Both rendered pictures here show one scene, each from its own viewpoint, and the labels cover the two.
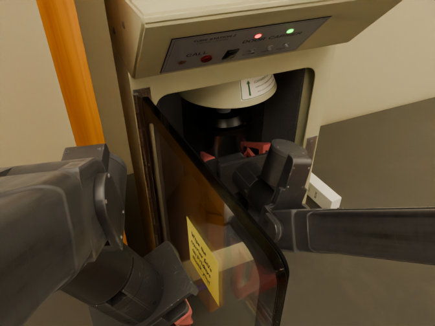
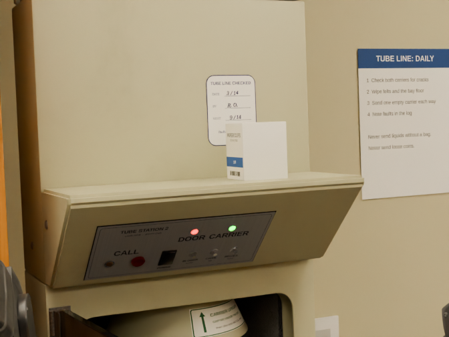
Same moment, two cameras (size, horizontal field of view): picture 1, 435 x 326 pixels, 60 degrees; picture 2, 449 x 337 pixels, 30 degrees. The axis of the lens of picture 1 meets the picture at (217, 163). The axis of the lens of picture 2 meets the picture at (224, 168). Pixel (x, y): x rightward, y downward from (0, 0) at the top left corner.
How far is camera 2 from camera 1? 0.43 m
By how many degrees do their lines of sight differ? 35
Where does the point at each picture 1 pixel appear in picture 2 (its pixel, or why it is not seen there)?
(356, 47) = (411, 323)
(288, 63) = (250, 285)
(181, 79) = (110, 299)
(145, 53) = (68, 245)
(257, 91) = (216, 327)
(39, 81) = not seen: outside the picture
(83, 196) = (12, 289)
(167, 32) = (92, 216)
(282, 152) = not seen: outside the picture
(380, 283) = not seen: outside the picture
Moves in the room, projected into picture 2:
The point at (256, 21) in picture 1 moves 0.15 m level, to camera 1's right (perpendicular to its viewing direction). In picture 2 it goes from (188, 210) to (340, 204)
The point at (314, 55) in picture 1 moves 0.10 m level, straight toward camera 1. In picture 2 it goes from (286, 277) to (270, 295)
